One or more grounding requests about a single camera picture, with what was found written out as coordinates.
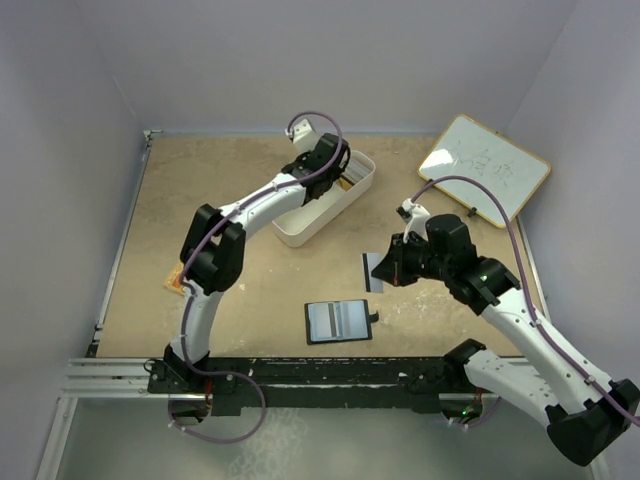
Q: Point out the aluminium frame rail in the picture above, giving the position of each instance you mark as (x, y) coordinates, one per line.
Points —
(95, 379)

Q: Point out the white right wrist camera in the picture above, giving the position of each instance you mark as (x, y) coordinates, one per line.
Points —
(415, 217)

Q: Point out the stack of cards in tray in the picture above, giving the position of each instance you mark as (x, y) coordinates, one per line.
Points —
(359, 167)

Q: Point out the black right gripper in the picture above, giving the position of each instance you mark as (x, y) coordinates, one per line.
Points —
(393, 267)

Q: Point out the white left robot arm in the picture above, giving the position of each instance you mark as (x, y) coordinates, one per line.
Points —
(214, 248)

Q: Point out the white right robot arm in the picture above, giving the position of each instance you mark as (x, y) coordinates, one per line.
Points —
(581, 407)

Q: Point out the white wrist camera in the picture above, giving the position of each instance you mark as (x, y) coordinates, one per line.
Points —
(302, 135)
(415, 217)

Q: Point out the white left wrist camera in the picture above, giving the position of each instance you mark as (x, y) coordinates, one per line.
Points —
(302, 135)

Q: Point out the white plastic card tray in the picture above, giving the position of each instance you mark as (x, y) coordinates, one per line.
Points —
(298, 226)

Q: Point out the black leather card holder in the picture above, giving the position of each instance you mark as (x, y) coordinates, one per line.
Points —
(353, 321)

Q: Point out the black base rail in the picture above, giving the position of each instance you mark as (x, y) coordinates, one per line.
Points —
(419, 384)

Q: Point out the small whiteboard yellow frame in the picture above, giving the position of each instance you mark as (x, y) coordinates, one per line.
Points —
(509, 174)

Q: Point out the white magnetic stripe card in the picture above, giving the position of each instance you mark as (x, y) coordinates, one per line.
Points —
(322, 321)

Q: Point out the orange spiral notepad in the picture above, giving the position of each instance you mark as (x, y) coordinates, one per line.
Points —
(172, 281)

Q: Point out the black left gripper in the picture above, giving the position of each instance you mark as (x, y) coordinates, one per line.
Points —
(303, 158)

